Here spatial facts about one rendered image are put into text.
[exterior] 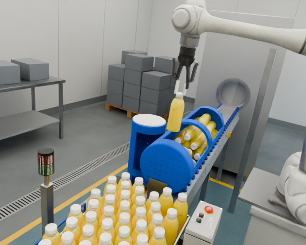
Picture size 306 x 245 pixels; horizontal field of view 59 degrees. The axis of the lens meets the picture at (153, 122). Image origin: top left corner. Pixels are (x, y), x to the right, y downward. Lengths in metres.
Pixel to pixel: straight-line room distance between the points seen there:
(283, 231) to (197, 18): 1.05
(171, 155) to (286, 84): 5.06
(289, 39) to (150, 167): 0.87
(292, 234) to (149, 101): 3.86
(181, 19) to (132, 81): 4.06
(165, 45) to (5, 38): 3.87
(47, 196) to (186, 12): 0.93
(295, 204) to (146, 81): 4.01
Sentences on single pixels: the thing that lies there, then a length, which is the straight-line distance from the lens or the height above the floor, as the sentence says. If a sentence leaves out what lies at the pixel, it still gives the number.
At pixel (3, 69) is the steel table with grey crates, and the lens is 3.65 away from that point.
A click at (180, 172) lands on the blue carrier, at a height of 1.10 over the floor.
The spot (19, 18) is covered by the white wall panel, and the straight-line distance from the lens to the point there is 4.60.
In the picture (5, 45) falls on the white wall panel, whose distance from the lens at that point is 4.50.
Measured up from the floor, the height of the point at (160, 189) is 1.01.
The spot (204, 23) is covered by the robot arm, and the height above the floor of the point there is 1.81.
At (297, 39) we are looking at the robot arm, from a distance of 1.27.
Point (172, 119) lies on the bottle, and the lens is 1.38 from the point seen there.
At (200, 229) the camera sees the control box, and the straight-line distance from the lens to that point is 1.09.
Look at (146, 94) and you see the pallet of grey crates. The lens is 4.98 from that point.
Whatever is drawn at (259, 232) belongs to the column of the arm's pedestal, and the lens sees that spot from 1.55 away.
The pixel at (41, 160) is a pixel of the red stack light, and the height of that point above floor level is 1.23.
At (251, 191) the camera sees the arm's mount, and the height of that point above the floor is 1.02.
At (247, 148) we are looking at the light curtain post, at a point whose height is 0.77.
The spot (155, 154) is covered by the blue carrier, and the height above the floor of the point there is 1.16.
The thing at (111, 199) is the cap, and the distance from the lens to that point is 1.15.
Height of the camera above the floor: 1.79
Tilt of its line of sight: 20 degrees down
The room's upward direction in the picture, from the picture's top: 7 degrees clockwise
